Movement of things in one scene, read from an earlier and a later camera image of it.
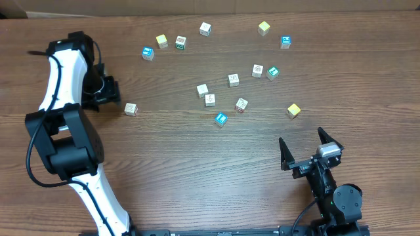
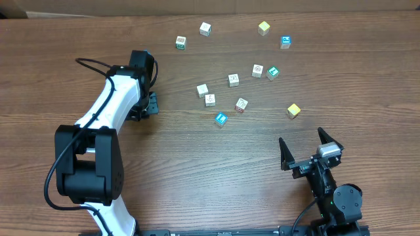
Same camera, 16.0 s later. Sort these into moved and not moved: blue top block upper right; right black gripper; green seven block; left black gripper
Moved: left black gripper
Not moved: right black gripper; blue top block upper right; green seven block
